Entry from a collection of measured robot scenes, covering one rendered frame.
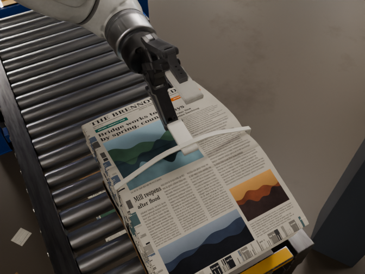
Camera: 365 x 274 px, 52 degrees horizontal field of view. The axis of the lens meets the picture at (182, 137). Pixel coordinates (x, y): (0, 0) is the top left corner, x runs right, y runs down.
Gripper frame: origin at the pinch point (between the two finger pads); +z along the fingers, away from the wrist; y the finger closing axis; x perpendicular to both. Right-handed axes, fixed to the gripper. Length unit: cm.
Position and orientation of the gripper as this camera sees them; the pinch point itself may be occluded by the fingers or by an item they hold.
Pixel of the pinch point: (189, 122)
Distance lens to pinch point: 61.7
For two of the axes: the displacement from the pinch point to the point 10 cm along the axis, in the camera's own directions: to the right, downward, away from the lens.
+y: -0.2, 5.6, 8.3
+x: -8.8, 3.9, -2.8
